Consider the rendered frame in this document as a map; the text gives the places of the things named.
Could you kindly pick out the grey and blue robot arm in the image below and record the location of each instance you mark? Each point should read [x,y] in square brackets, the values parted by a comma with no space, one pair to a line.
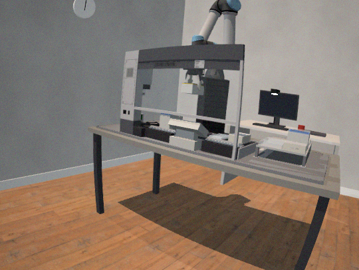
[229,9]

